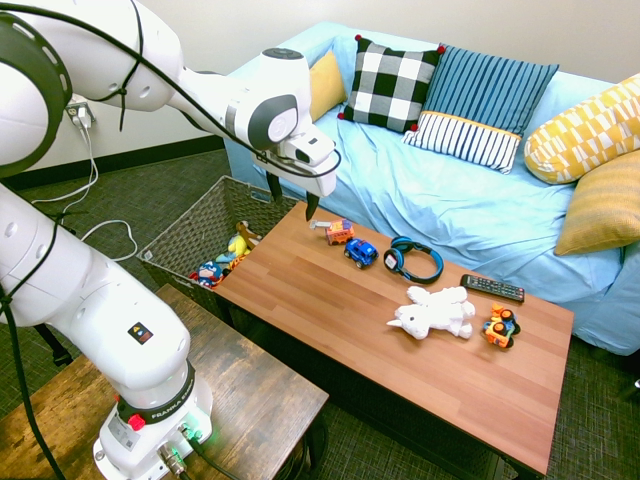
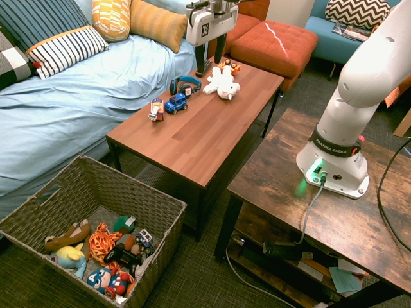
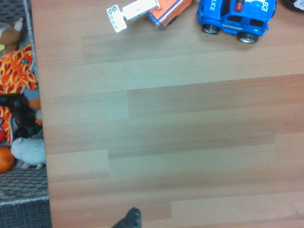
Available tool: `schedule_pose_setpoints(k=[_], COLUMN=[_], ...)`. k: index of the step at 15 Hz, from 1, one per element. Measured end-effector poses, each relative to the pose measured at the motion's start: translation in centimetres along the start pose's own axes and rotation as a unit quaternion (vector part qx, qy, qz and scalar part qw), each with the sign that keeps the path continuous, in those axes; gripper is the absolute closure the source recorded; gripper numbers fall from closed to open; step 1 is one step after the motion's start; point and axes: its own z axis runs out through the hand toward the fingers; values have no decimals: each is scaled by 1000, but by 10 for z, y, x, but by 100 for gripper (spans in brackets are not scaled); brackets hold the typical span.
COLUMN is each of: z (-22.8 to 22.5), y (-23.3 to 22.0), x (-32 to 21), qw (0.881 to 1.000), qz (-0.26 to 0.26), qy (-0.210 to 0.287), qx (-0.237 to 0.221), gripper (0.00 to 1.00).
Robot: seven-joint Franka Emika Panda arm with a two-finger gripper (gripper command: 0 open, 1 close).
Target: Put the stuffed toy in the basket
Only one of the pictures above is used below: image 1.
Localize wall power outlet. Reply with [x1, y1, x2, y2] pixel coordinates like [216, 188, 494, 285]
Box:
[64, 100, 96, 129]

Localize reddish wooden coffee table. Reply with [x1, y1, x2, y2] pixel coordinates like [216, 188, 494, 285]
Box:
[213, 199, 576, 479]

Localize Captain America plush toy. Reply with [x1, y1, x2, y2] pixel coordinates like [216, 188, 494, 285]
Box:
[189, 260, 224, 291]

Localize plain yellow pillow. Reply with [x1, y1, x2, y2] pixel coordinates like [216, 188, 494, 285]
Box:
[308, 49, 349, 123]

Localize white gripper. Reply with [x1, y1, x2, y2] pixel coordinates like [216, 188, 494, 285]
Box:
[254, 147, 339, 222]

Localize orange toy fire truck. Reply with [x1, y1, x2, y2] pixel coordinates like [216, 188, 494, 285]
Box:
[307, 218, 358, 248]

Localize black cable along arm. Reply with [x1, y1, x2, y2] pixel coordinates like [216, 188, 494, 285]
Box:
[0, 0, 343, 480]

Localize white stuffed unicorn toy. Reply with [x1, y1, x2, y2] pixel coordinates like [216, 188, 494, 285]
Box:
[385, 284, 477, 342]

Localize dark rustic wooden stand table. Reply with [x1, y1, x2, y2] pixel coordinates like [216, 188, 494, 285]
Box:
[0, 283, 331, 480]

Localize white charger cable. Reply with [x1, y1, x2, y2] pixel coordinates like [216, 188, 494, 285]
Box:
[30, 110, 140, 263]

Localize black remote control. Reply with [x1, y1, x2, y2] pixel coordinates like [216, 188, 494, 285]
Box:
[459, 273, 527, 305]

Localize blue black headphones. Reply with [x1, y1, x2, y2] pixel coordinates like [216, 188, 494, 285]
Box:
[382, 235, 445, 287]

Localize brown plush toy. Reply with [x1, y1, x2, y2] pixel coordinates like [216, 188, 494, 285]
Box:
[234, 219, 264, 249]

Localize blue toy car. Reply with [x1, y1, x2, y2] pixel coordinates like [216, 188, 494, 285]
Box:
[342, 237, 381, 271]

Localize black tripod leg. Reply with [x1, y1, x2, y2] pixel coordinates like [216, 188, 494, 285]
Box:
[32, 208, 77, 369]

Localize yellow plush toy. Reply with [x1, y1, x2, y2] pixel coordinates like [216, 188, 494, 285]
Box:
[214, 234, 251, 264]

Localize light blue covered sofa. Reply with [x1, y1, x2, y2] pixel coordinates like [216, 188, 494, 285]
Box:
[223, 20, 640, 357]

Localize orange toy tractor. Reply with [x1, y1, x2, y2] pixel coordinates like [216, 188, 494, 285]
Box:
[481, 302, 523, 351]

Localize black cable at arm base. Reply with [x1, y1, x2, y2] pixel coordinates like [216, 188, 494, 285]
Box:
[179, 423, 242, 480]

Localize black white checkered pillow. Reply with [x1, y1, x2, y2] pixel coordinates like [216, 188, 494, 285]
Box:
[336, 33, 447, 134]

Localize yellow white patterned bolster pillow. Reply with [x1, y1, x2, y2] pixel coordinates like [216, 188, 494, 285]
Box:
[523, 72, 640, 186]

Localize dark woven wicker basket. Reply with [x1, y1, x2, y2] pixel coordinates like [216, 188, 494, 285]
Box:
[136, 174, 302, 322]

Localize yellow striped knit pillow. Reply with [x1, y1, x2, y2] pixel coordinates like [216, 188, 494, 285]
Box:
[553, 149, 640, 258]

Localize blue striped pillow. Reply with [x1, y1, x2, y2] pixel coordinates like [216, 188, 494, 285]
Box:
[401, 43, 561, 176]

